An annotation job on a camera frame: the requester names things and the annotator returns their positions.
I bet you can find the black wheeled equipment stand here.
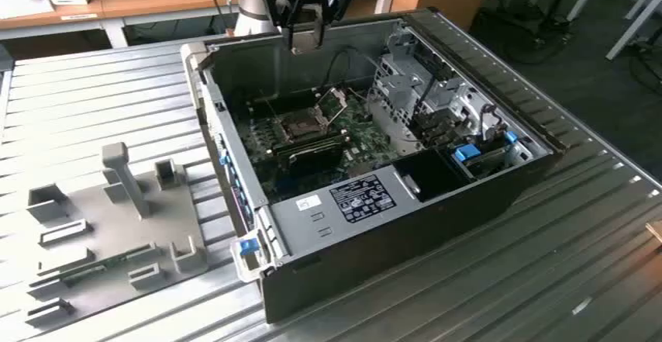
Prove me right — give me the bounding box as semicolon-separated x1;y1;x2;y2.
473;0;577;66

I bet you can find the black looped case cable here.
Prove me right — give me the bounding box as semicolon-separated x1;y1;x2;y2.
329;47;376;87

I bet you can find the black disk wire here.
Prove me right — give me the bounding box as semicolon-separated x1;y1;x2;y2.
478;103;509;143

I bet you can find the green motherboard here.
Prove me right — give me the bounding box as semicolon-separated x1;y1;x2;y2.
232;88;402;203

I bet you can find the grey metal drive cage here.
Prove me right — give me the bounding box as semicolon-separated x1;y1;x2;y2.
370;23;470;153

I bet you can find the hard disk in blue carrier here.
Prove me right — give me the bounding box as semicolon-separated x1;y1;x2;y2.
449;143;519;183

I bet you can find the green RAM stick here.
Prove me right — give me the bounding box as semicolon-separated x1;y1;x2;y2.
272;131;348;153
277;136;350;157
49;251;139;285

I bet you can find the black graphics card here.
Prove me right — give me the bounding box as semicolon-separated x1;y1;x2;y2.
286;146;345;176

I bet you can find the wire locking lever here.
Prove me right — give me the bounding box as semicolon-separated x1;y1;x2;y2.
329;92;349;130
258;88;284;123

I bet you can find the grey parts rack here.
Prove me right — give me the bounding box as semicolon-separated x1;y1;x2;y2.
23;141;212;330

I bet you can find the wooden desk white frame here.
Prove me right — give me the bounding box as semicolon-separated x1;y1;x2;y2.
0;0;109;50
95;0;402;48

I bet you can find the blue expansion slot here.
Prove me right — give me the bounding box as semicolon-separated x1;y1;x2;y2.
277;174;317;190

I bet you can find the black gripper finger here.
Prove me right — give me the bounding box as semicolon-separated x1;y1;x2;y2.
262;0;308;54
309;0;357;50

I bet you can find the wooden block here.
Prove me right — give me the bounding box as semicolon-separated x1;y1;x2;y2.
645;220;662;250

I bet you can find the grey CPU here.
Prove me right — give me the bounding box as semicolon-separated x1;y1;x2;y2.
293;29;318;56

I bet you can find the black open PC case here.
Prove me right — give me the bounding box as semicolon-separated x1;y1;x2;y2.
181;6;571;324

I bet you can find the grey power supply unit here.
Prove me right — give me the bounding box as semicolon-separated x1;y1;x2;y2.
268;163;421;258

